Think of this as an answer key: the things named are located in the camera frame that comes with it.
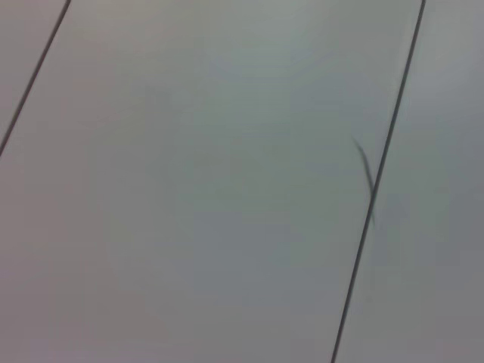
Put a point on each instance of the thin dark curved strand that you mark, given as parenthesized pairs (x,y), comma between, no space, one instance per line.
(365,166)

